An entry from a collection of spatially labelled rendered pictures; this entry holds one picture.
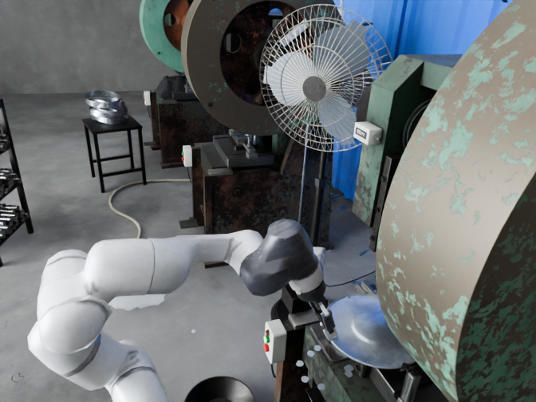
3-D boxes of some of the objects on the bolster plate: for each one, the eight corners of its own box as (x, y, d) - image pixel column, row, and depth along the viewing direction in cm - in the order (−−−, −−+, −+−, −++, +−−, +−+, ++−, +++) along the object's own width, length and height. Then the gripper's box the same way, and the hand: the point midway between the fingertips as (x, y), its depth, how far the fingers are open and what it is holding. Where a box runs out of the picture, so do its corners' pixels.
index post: (406, 403, 108) (413, 377, 104) (399, 394, 110) (406, 368, 106) (415, 400, 109) (423, 374, 105) (407, 391, 111) (415, 364, 107)
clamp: (381, 321, 134) (387, 296, 130) (354, 289, 148) (358, 265, 144) (397, 317, 136) (403, 292, 132) (368, 285, 150) (373, 262, 146)
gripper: (283, 273, 108) (309, 327, 121) (305, 305, 97) (333, 361, 110) (308, 258, 109) (332, 313, 122) (333, 289, 98) (356, 346, 111)
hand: (329, 329), depth 114 cm, fingers closed
